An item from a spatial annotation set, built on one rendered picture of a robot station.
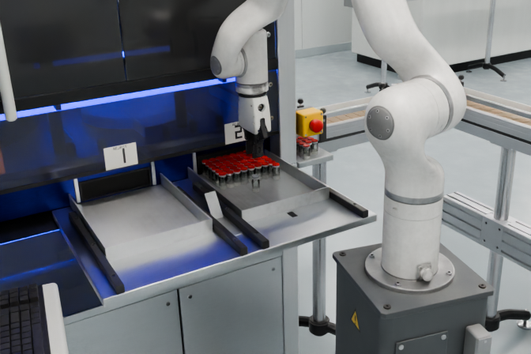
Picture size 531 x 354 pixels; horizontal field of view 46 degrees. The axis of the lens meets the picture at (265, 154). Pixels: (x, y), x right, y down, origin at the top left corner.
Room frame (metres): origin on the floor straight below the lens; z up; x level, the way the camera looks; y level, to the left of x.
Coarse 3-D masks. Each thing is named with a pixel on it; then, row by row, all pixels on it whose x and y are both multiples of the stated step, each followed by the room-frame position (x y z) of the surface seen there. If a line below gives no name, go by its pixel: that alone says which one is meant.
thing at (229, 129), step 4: (224, 124) 1.66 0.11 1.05; (228, 124) 1.66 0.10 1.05; (232, 124) 1.67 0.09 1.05; (236, 124) 1.68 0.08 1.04; (224, 128) 1.66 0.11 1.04; (228, 128) 1.66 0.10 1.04; (232, 128) 1.67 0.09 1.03; (236, 128) 1.68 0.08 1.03; (224, 132) 1.66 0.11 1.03; (228, 132) 1.66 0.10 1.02; (232, 132) 1.67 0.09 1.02; (228, 136) 1.66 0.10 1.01; (232, 136) 1.67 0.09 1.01; (228, 140) 1.66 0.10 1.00; (232, 140) 1.67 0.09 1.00; (236, 140) 1.67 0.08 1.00; (240, 140) 1.68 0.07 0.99; (244, 140) 1.69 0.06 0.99
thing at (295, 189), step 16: (192, 176) 1.66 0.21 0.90; (288, 176) 1.67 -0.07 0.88; (304, 176) 1.61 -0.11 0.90; (224, 192) 1.57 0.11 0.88; (240, 192) 1.57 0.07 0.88; (272, 192) 1.56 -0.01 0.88; (288, 192) 1.56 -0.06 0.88; (304, 192) 1.56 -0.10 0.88; (320, 192) 1.50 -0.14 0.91; (240, 208) 1.47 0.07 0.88; (256, 208) 1.41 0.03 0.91; (272, 208) 1.43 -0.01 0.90; (288, 208) 1.45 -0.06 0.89
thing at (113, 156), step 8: (128, 144) 1.52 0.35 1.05; (104, 152) 1.49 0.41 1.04; (112, 152) 1.50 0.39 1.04; (120, 152) 1.51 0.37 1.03; (128, 152) 1.52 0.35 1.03; (136, 152) 1.53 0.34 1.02; (112, 160) 1.50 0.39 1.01; (120, 160) 1.51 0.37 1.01; (128, 160) 1.52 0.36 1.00; (136, 160) 1.53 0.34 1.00; (112, 168) 1.50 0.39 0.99
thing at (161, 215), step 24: (144, 192) 1.59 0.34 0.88; (168, 192) 1.59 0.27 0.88; (96, 216) 1.45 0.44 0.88; (120, 216) 1.45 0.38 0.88; (144, 216) 1.44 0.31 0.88; (168, 216) 1.44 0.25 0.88; (192, 216) 1.43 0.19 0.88; (96, 240) 1.29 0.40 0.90; (120, 240) 1.32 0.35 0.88; (144, 240) 1.27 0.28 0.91; (168, 240) 1.30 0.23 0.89
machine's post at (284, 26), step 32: (288, 0) 1.76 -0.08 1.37; (288, 32) 1.76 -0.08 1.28; (288, 64) 1.76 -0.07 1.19; (288, 96) 1.76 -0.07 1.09; (288, 128) 1.76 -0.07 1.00; (288, 160) 1.76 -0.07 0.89; (288, 256) 1.76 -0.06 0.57; (288, 288) 1.75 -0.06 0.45; (288, 320) 1.75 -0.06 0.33; (288, 352) 1.75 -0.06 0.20
